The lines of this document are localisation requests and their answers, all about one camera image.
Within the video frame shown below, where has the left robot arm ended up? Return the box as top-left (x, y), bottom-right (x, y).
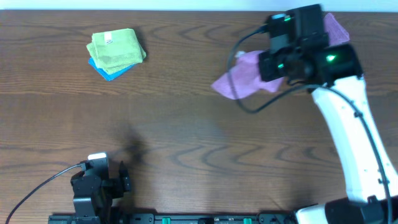
top-left (71, 159), bottom-right (131, 223)

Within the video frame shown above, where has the purple crumpled cloth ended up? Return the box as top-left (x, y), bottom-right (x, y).
top-left (323, 13), bottom-right (350, 46)

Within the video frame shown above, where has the purple cloth with tag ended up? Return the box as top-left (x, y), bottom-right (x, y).
top-left (211, 50), bottom-right (284, 100)

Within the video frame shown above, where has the black cable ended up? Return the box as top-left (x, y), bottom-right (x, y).
top-left (4, 162), bottom-right (88, 224)
top-left (226, 24), bottom-right (392, 218)

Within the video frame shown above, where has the right black cable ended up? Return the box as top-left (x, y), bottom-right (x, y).
top-left (226, 24), bottom-right (392, 218)

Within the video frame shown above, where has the green folded cloth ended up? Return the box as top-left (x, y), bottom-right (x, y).
top-left (86, 28), bottom-right (147, 75)

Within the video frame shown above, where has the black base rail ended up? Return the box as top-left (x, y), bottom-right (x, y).
top-left (48, 212), bottom-right (296, 224)

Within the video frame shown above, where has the blue folded cloth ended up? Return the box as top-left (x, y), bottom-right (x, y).
top-left (88, 58), bottom-right (134, 82)

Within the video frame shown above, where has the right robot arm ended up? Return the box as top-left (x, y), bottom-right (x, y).
top-left (259, 44), bottom-right (397, 223)

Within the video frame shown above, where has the left black cable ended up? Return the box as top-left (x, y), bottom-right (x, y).
top-left (4, 162), bottom-right (88, 224)

